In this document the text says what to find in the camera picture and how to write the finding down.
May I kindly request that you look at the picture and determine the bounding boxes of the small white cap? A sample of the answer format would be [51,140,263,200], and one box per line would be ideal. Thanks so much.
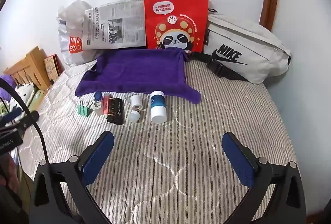
[128,110,141,122]

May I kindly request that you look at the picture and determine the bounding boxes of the white charger plug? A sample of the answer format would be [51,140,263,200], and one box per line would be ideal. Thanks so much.
[92,100,104,116]

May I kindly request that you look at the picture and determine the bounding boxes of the black gold lipstick tube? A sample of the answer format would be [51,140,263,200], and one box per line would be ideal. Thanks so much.
[108,97,117,121]

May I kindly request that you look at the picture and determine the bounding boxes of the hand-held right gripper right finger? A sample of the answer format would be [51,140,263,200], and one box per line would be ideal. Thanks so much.
[222,131,307,224]

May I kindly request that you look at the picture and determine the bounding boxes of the blue white bottle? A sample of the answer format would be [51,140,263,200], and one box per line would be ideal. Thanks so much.
[150,91,166,124]

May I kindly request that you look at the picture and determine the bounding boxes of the wooden headboard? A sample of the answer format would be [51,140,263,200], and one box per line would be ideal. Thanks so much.
[4,46,52,91]

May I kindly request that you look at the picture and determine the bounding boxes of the green binder clip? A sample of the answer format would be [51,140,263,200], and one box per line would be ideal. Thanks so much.
[77,101,94,117]

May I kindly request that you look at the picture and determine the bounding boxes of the black cosmetic tube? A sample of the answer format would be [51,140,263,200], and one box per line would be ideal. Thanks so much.
[114,98,125,125]

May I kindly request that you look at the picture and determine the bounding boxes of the black cable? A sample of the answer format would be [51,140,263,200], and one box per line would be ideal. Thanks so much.
[0,78,49,162]

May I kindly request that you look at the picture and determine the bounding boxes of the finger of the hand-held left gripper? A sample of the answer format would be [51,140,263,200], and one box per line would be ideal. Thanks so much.
[5,110,40,128]

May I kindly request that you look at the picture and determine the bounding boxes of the brown patterned box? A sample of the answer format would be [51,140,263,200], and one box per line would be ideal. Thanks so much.
[43,54,65,85]

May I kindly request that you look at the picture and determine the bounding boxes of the folded newspaper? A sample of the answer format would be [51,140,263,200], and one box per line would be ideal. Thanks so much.
[83,0,147,51]

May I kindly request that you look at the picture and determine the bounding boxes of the pink lip tube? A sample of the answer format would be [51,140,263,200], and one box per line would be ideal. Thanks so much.
[103,94,111,115]

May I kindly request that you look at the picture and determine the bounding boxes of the grey waist bag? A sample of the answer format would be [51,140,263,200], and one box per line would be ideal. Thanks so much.
[190,8,292,85]

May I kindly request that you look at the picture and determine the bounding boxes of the purple towel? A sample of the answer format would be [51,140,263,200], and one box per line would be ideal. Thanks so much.
[75,48,201,104]

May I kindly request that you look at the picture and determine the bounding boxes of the red paper bag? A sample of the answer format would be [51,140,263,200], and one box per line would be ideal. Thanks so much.
[143,0,209,53]

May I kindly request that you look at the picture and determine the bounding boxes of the white plastic bag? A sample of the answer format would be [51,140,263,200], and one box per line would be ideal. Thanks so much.
[57,0,104,67]

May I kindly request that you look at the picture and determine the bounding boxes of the white spotted cloth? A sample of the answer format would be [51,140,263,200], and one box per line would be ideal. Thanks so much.
[14,84,35,103]

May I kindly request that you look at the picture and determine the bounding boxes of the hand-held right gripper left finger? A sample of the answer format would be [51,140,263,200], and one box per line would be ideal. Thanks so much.
[30,131,115,224]

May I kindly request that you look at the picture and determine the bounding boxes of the striped bed sheet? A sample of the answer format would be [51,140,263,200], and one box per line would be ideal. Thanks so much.
[10,58,331,224]

